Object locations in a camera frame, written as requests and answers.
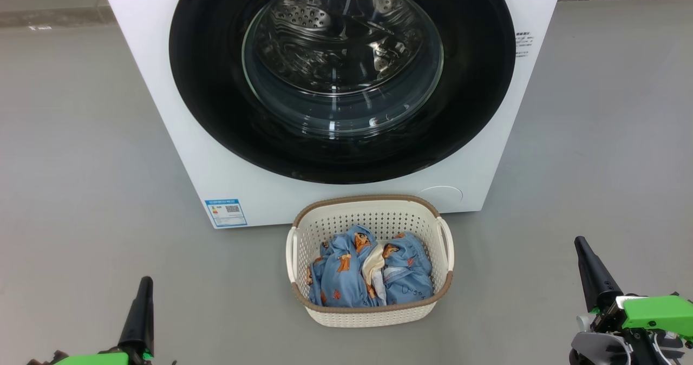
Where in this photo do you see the cream perforated laundry basket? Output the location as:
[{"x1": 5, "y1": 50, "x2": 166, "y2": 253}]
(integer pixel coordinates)
[{"x1": 285, "y1": 194, "x2": 455, "y2": 328}]

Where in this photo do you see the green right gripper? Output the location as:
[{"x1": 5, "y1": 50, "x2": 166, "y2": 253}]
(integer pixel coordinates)
[{"x1": 575, "y1": 236, "x2": 693, "y2": 349}]

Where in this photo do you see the black round glass washer door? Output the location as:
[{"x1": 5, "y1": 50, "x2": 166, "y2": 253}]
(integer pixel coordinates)
[{"x1": 169, "y1": 0, "x2": 517, "y2": 185}]

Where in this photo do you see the blue energy label sticker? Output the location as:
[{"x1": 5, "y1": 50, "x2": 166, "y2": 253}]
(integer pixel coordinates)
[{"x1": 205, "y1": 198, "x2": 248, "y2": 228}]

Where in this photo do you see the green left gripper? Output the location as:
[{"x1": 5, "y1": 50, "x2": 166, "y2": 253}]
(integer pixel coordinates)
[{"x1": 27, "y1": 277, "x2": 155, "y2": 365}]

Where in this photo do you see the round white filter cover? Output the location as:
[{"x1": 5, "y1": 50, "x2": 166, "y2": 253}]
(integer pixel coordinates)
[{"x1": 417, "y1": 185, "x2": 464, "y2": 206}]

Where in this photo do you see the blue cartoon print garment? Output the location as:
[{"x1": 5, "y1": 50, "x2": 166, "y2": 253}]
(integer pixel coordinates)
[
  {"x1": 379, "y1": 232, "x2": 435, "y2": 305},
  {"x1": 309, "y1": 225, "x2": 381, "y2": 308}
]

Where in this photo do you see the white front-load washing machine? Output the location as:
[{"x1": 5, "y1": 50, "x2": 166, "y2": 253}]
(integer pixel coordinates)
[{"x1": 96, "y1": 0, "x2": 566, "y2": 229}]

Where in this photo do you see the stainless steel washing machine drum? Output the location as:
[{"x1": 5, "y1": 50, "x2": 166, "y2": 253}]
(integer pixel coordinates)
[{"x1": 242, "y1": 0, "x2": 444, "y2": 138}]

